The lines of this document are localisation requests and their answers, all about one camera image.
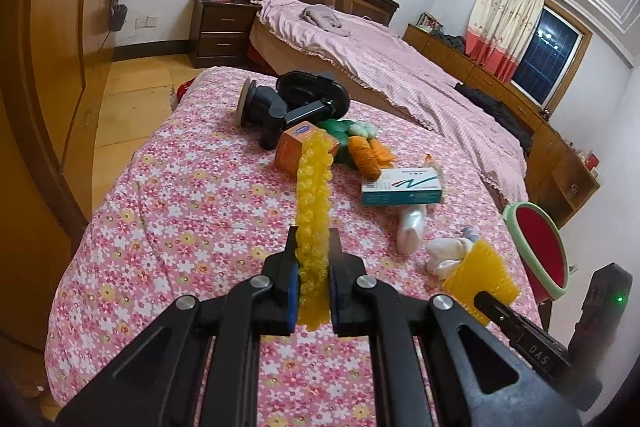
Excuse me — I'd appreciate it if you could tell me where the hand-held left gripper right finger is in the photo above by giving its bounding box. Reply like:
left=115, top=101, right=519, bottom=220
left=327, top=229, right=583, bottom=427

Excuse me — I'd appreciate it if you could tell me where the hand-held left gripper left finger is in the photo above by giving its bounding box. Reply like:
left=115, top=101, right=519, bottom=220
left=55, top=227, right=301, bottom=427

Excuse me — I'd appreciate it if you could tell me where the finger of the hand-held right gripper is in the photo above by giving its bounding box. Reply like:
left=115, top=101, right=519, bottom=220
left=472, top=291, right=571, bottom=378

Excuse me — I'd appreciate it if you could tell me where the red bucket with green rim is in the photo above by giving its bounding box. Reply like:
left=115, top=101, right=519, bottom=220
left=501, top=202, right=571, bottom=308

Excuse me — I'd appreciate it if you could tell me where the yellow bubble wrap strip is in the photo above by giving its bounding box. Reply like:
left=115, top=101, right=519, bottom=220
left=295, top=131, right=335, bottom=327

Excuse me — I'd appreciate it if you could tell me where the white plastic bottle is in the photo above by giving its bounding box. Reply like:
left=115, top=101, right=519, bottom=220
left=396, top=203, right=428, bottom=254

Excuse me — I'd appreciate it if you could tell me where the crumpled white tissue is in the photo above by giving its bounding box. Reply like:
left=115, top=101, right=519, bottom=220
left=425, top=237, right=476, bottom=279

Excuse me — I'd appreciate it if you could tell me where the white and teal box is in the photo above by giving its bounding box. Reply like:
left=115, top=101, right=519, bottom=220
left=361, top=166, right=445, bottom=208

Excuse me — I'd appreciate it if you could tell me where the pink floral blanket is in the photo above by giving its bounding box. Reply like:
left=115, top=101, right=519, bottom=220
left=44, top=66, right=546, bottom=427

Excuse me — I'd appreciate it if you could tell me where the orange net bag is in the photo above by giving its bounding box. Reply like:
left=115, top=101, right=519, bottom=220
left=348, top=136, right=396, bottom=180

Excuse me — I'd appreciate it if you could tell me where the orange cardboard box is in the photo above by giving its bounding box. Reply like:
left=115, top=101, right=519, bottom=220
left=274, top=122, right=318, bottom=178

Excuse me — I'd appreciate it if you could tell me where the long wooden cabinet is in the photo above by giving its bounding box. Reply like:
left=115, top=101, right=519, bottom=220
left=402, top=23, right=601, bottom=228

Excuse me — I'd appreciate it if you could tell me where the green plush toy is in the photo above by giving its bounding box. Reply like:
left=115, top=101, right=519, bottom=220
left=320, top=119, right=381, bottom=162

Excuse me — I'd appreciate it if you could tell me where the black handheld device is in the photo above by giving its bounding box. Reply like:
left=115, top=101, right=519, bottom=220
left=239, top=71, right=351, bottom=152

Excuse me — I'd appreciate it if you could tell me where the large dark clothes pile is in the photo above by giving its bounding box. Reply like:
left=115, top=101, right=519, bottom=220
left=454, top=82, right=533, bottom=152

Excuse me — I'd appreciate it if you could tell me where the red plastic item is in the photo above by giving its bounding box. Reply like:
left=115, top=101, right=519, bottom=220
left=170, top=77, right=198, bottom=108

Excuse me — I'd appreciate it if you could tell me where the pink bedspread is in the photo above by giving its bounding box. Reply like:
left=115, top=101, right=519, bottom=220
left=250, top=0, right=530, bottom=208

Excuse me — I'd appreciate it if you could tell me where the window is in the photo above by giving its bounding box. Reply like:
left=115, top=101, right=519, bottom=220
left=510, top=4, right=586, bottom=105

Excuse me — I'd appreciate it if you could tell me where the dark wooden nightstand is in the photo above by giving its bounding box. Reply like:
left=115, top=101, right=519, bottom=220
left=189, top=0, right=261, bottom=68

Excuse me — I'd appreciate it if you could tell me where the folded mauve cloth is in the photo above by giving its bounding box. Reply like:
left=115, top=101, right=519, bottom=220
left=300, top=4, right=351, bottom=38

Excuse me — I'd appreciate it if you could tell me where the small dark clothes pile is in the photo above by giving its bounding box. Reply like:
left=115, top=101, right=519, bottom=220
left=435, top=34, right=468, bottom=55

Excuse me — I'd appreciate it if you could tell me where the cream and red curtain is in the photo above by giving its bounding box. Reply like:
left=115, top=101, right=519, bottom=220
left=465, top=0, right=547, bottom=82

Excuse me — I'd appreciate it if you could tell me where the black hanging bag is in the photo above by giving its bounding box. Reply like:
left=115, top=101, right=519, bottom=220
left=109, top=0, right=128, bottom=32

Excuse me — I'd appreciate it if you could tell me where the wooden wardrobe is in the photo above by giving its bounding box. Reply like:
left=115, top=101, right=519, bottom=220
left=0, top=0, right=138, bottom=353

